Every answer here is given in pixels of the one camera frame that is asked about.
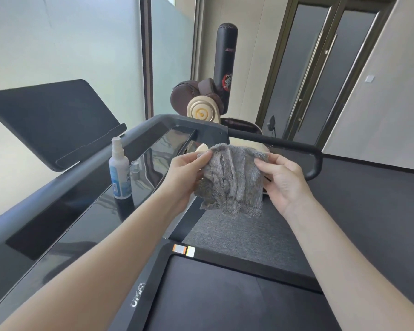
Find person's right hand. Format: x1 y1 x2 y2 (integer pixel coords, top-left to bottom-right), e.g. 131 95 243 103
254 153 315 217

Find person's left hand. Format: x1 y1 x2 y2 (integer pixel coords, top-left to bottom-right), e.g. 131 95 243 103
158 150 213 214

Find grey fluffy cloth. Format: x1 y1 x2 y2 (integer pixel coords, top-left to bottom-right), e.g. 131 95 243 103
194 143 271 219

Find white blue spray bottle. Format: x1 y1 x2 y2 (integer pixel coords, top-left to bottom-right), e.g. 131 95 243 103
109 137 132 200

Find dark grey treadmill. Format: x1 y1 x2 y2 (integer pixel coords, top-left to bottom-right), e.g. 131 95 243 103
0 79 342 331

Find person's right forearm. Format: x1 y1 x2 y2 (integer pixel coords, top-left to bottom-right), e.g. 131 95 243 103
284 196 414 331

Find person's left forearm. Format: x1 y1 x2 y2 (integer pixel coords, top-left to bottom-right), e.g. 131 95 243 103
0 191 180 331

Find beige brown massage chair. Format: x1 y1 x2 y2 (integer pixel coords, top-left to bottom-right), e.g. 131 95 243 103
170 78 273 197

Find dark glass double door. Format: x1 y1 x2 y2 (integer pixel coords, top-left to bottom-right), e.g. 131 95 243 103
255 0 397 150

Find black punching bag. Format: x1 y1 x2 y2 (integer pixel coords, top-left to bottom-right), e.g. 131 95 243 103
213 23 239 114

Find black console screen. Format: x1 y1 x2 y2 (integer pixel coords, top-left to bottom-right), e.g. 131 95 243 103
0 79 127 173

